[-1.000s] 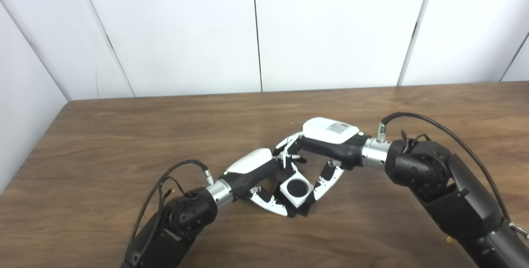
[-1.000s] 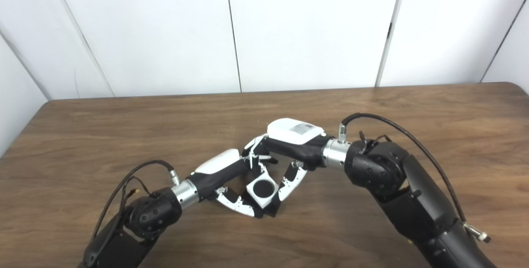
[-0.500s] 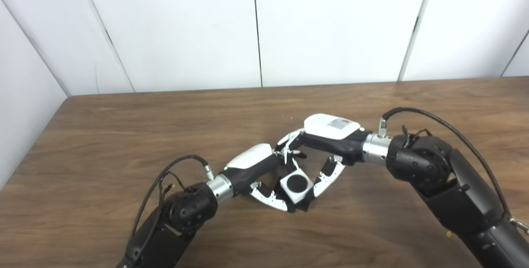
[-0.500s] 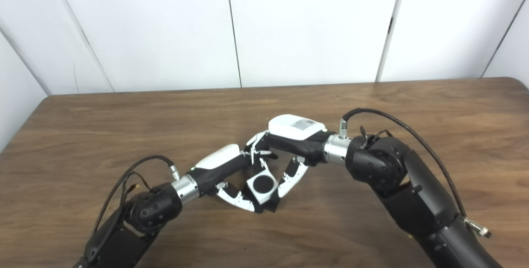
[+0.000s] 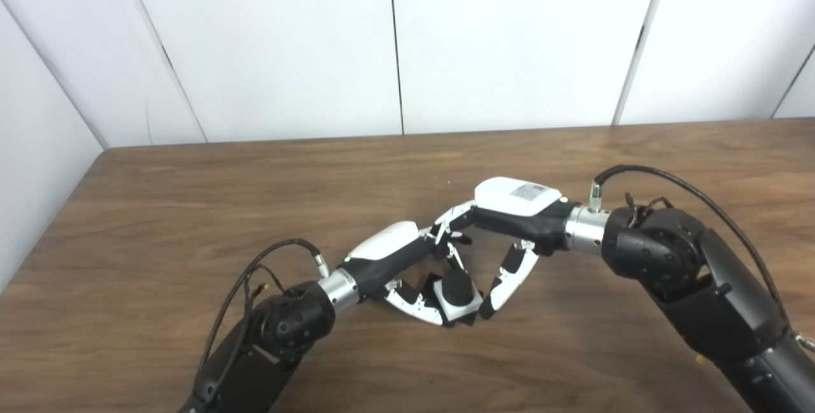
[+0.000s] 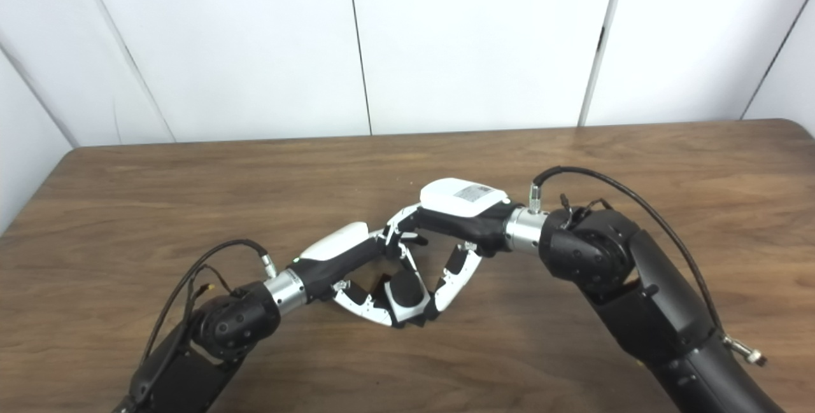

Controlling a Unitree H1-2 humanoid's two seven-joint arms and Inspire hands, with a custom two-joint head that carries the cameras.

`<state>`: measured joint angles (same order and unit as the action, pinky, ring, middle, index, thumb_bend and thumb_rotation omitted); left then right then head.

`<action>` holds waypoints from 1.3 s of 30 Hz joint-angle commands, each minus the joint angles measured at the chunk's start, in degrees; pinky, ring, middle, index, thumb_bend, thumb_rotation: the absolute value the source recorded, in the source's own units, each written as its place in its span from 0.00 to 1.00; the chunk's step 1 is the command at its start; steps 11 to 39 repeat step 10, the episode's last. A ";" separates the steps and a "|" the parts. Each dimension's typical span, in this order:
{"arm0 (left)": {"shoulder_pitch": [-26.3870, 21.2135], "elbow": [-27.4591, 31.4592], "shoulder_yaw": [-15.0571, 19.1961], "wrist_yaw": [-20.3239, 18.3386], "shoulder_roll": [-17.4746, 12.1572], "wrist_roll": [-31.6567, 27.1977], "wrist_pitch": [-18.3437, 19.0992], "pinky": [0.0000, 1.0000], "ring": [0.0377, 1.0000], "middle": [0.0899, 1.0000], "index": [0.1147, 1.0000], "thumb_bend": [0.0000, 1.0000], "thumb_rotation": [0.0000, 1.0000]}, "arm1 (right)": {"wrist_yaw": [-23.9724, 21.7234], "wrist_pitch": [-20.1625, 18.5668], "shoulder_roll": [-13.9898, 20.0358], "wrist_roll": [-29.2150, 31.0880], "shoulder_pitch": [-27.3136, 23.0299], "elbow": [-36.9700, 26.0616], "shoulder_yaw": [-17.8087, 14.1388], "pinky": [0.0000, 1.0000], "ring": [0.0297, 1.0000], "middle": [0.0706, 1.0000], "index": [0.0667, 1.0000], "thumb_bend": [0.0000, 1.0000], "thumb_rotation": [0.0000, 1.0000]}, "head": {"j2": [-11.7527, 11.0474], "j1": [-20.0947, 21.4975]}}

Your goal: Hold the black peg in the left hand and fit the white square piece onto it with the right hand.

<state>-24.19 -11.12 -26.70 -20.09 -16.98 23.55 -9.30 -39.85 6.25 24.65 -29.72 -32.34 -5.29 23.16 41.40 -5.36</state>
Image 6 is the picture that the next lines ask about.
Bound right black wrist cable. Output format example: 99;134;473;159
530;166;767;366

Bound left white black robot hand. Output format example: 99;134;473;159
290;222;408;328

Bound thin wrist wires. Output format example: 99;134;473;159
183;265;235;302
559;193;613;214

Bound black peg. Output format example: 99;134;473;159
372;271;427;328

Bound thin right wrist wires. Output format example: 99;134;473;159
559;193;613;214

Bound white square piece with hole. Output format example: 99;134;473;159
387;249;430;328

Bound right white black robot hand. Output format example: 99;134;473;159
382;178;523;321

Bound thin left wrist wires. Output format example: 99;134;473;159
183;265;235;302

